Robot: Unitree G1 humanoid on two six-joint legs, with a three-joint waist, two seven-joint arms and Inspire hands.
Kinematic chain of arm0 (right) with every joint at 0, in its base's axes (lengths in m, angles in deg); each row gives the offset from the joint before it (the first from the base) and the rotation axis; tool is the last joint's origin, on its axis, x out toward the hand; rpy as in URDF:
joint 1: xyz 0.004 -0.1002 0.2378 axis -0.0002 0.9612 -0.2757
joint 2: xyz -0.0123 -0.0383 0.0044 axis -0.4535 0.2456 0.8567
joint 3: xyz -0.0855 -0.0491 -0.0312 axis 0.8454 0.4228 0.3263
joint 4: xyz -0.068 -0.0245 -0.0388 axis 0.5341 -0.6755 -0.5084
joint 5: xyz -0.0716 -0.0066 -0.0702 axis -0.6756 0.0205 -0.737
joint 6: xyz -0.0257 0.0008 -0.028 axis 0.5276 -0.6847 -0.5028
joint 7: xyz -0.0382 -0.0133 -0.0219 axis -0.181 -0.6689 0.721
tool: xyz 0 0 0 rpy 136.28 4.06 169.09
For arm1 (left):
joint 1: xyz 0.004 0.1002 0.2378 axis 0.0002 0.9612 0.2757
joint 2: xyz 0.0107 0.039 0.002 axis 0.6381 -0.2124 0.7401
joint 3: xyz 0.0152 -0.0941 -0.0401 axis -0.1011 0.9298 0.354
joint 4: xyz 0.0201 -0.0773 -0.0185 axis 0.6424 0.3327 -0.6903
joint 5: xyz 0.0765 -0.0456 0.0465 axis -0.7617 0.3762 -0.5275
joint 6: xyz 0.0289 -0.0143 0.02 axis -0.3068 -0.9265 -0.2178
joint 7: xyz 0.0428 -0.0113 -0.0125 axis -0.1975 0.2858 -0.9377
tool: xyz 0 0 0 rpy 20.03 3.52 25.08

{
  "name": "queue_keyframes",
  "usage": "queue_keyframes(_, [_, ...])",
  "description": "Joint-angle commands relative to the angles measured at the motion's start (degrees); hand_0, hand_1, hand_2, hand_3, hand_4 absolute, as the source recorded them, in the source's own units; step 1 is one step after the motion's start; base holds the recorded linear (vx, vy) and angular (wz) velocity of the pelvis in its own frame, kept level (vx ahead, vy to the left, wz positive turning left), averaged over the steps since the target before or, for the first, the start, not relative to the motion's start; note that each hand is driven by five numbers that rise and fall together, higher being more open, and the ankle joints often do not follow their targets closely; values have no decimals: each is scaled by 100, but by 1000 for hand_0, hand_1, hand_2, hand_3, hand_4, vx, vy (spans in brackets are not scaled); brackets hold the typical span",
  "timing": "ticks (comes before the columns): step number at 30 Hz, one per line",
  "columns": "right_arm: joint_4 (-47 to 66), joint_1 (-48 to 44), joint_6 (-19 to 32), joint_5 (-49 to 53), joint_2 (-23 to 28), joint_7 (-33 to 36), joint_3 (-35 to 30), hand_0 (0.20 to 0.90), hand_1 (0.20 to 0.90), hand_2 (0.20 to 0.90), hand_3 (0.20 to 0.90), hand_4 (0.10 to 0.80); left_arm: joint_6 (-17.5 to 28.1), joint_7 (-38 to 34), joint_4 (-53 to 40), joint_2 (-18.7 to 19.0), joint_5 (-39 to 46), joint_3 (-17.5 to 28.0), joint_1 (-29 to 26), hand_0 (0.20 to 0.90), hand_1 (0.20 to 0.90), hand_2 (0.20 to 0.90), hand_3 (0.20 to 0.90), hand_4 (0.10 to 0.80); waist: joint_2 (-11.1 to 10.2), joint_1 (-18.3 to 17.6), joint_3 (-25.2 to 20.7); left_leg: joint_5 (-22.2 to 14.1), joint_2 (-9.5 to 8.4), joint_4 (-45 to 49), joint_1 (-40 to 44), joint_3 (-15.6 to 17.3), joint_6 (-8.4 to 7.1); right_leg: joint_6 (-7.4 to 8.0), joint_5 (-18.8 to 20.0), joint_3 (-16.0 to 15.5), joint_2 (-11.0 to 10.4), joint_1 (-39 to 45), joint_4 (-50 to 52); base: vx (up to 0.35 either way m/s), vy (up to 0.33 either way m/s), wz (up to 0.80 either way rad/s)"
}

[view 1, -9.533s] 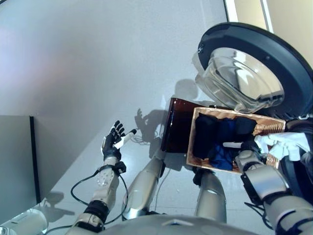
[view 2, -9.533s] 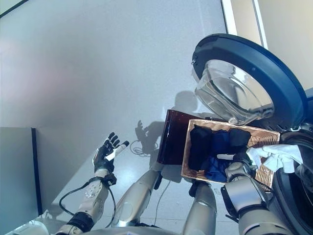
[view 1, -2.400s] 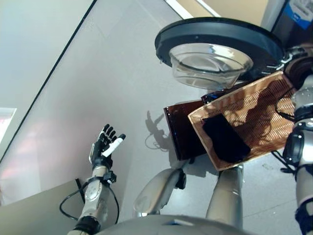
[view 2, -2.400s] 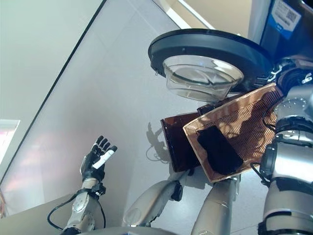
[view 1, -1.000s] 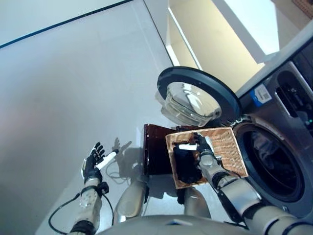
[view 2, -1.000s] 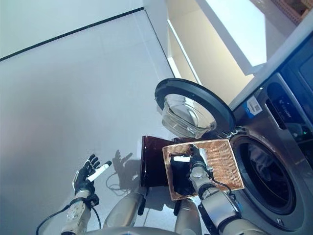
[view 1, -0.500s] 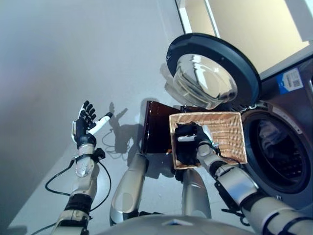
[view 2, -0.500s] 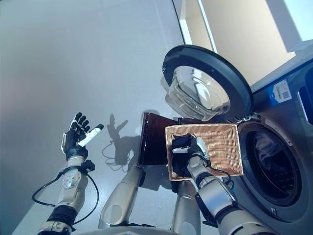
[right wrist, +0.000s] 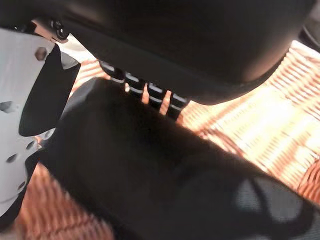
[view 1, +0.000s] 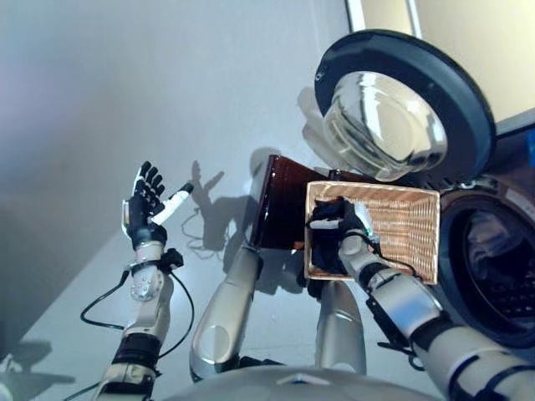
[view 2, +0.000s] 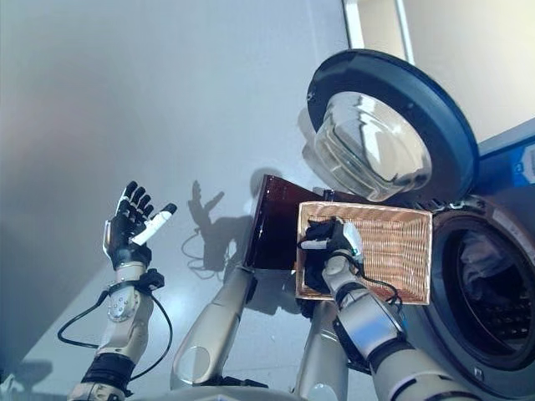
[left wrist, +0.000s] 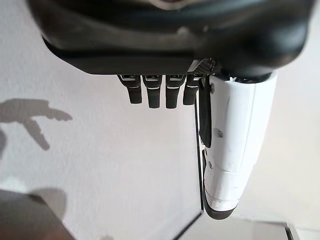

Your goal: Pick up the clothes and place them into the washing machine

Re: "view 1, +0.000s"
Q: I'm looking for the blue label sticker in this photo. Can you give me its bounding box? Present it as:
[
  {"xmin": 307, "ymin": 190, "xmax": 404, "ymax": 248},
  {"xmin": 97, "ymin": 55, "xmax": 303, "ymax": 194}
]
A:
[{"xmin": 522, "ymin": 129, "xmax": 535, "ymax": 166}]

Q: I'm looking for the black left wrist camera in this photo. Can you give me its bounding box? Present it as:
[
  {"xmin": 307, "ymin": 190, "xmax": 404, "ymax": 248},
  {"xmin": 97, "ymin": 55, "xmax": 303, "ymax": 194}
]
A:
[{"xmin": 164, "ymin": 247, "xmax": 186, "ymax": 271}]

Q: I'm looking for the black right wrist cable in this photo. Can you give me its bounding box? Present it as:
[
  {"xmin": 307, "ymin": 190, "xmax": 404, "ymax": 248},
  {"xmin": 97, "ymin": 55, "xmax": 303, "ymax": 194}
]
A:
[{"xmin": 366, "ymin": 232, "xmax": 424, "ymax": 277}]

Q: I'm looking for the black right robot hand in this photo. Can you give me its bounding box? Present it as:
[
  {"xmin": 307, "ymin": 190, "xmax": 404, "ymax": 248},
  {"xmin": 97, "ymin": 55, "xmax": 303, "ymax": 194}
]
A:
[{"xmin": 308, "ymin": 198, "xmax": 376, "ymax": 242}]

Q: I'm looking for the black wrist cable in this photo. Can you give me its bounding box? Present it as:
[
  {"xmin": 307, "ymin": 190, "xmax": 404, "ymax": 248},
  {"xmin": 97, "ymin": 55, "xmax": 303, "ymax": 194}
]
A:
[
  {"xmin": 366, "ymin": 232, "xmax": 424, "ymax": 277},
  {"xmin": 79, "ymin": 266, "xmax": 196, "ymax": 361}
]

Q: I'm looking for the grey right robot leg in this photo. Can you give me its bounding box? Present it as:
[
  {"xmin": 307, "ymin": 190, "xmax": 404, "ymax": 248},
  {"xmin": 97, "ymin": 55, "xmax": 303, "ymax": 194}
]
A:
[{"xmin": 312, "ymin": 278, "xmax": 369, "ymax": 376}]

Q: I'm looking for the black garment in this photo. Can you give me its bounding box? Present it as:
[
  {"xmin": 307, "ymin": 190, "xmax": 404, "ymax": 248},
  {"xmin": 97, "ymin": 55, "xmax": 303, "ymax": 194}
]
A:
[{"xmin": 308, "ymin": 197, "xmax": 357, "ymax": 277}]

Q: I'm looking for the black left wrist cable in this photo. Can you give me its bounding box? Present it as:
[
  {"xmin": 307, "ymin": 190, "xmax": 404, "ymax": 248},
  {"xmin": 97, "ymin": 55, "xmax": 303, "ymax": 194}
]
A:
[{"xmin": 79, "ymin": 266, "xmax": 196, "ymax": 361}]

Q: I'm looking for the dark grey washing machine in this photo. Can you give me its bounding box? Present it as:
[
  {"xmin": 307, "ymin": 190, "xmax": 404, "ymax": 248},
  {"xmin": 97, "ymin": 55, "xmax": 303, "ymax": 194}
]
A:
[{"xmin": 417, "ymin": 110, "xmax": 535, "ymax": 353}]

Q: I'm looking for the dark brown glossy stool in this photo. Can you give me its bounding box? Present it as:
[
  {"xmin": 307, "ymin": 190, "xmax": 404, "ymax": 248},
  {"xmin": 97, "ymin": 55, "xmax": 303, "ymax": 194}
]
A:
[{"xmin": 249, "ymin": 154, "xmax": 378, "ymax": 252}]

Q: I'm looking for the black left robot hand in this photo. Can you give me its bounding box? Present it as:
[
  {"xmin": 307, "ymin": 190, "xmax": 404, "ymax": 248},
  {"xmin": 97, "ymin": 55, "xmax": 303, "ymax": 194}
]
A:
[{"xmin": 120, "ymin": 160, "xmax": 196, "ymax": 252}]

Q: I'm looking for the woven wicker laundry basket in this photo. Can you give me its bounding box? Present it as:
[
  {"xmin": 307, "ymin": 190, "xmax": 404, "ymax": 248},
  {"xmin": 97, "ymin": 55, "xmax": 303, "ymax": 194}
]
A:
[{"xmin": 303, "ymin": 180, "xmax": 441, "ymax": 286}]

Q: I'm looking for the round washing machine door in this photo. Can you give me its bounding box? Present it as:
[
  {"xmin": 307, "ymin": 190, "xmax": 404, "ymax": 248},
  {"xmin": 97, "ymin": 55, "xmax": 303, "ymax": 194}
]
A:
[{"xmin": 313, "ymin": 28, "xmax": 498, "ymax": 182}]

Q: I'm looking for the grey robot torso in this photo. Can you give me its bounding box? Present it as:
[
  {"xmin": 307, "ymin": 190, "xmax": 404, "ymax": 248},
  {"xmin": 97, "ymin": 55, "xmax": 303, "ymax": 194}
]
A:
[{"xmin": 164, "ymin": 364, "xmax": 457, "ymax": 401}]

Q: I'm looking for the white cabinet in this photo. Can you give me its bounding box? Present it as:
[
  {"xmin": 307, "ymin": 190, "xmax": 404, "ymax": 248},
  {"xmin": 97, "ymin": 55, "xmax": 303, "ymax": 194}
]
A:
[{"xmin": 344, "ymin": 0, "xmax": 535, "ymax": 127}]

